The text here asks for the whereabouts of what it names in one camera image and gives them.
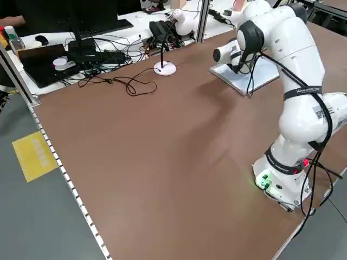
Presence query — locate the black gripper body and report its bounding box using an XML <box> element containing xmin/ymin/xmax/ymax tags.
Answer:
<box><xmin>230</xmin><ymin>61</ymin><xmax>245</xmax><ymax>74</ymax></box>

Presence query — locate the silver framed whiteboard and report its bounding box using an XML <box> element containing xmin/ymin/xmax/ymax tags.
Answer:
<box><xmin>208</xmin><ymin>53</ymin><xmax>280</xmax><ymax>97</ymax></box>

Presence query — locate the black power strip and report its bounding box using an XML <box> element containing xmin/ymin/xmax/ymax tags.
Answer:
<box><xmin>208</xmin><ymin>9</ymin><xmax>228</xmax><ymax>23</ymax></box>

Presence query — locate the white desk lamp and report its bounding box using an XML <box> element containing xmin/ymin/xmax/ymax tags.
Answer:
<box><xmin>153</xmin><ymin>8</ymin><xmax>202</xmax><ymax>76</ymax></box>

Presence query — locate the black finned power supply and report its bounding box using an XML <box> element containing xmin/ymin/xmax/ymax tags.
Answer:
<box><xmin>149</xmin><ymin>20</ymin><xmax>177</xmax><ymax>37</ymax></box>

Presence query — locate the black keyboard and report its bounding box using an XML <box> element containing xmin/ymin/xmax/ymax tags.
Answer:
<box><xmin>81</xmin><ymin>19</ymin><xmax>135</xmax><ymax>38</ymax></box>

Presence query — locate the black computer monitor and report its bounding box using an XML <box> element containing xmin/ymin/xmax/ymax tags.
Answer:
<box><xmin>16</xmin><ymin>0</ymin><xmax>119</xmax><ymax>55</ymax></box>

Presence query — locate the white round puck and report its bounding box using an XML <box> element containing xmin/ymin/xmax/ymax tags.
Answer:
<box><xmin>53</xmin><ymin>56</ymin><xmax>77</xmax><ymax>72</ymax></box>

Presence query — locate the black laptop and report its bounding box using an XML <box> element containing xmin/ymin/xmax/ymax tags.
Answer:
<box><xmin>17</xmin><ymin>43</ymin><xmax>82</xmax><ymax>89</ymax></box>

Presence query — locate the yellow floor sign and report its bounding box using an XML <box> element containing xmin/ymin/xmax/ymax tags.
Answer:
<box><xmin>12</xmin><ymin>131</ymin><xmax>59</xmax><ymax>184</ymax></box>

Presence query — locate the clear bottle white cap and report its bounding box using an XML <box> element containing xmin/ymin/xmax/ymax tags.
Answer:
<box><xmin>4</xmin><ymin>25</ymin><xmax>25</xmax><ymax>52</ymax></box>

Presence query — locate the aluminium frame post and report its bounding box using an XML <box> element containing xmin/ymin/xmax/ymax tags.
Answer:
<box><xmin>0</xmin><ymin>43</ymin><xmax>41</xmax><ymax>107</ymax></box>
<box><xmin>196</xmin><ymin>0</ymin><xmax>211</xmax><ymax>43</ymax></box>

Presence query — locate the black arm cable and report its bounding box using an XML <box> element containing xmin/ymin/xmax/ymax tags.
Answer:
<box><xmin>245</xmin><ymin>50</ymin><xmax>342</xmax><ymax>217</ymax></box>

